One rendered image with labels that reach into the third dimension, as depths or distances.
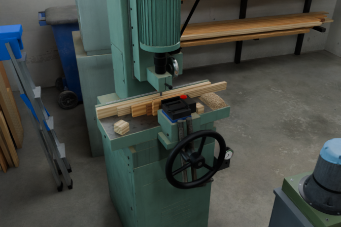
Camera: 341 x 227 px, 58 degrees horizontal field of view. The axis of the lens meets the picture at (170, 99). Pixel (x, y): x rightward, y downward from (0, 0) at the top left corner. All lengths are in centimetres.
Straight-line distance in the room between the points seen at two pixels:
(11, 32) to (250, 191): 184
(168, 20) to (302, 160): 185
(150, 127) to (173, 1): 53
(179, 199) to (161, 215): 12
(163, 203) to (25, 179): 129
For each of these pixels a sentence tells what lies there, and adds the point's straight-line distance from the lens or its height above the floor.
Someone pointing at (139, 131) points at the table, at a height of 90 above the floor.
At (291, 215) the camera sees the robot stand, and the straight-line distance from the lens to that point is 159.
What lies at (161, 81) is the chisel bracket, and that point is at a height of 105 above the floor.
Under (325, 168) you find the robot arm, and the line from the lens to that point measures 142.
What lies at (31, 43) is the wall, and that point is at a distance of 371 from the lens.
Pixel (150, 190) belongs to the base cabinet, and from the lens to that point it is 155.
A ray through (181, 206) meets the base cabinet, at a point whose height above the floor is 35.
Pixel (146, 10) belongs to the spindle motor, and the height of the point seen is 137.
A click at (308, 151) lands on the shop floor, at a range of 288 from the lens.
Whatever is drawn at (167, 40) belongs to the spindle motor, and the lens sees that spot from 127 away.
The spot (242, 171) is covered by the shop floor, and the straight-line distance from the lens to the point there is 251.
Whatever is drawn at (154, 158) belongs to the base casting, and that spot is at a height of 73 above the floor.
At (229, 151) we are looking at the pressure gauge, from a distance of 158.
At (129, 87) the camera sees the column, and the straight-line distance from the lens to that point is 160.
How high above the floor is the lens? 165
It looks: 29 degrees down
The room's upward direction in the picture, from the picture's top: straight up
